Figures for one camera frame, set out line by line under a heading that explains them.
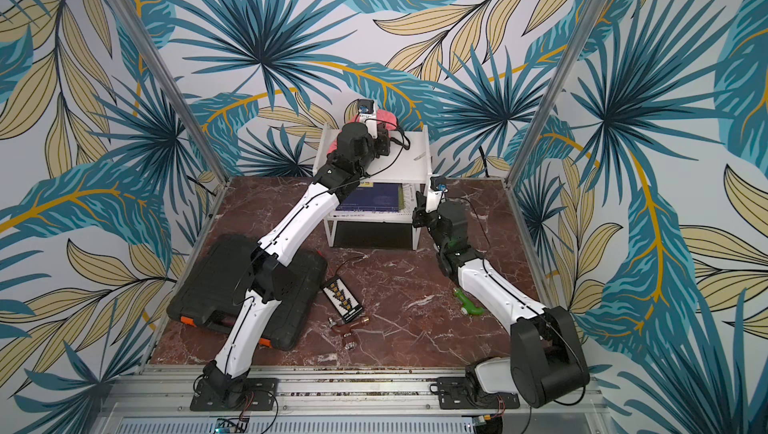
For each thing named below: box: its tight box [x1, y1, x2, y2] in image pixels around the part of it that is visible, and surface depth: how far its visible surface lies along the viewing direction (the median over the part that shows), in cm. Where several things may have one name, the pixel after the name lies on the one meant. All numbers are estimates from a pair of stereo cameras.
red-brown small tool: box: [328, 317, 370, 351], surface depth 84 cm
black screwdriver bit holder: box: [320, 277, 364, 324], surface depth 90 cm
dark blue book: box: [336, 182, 402, 212], surface depth 88 cm
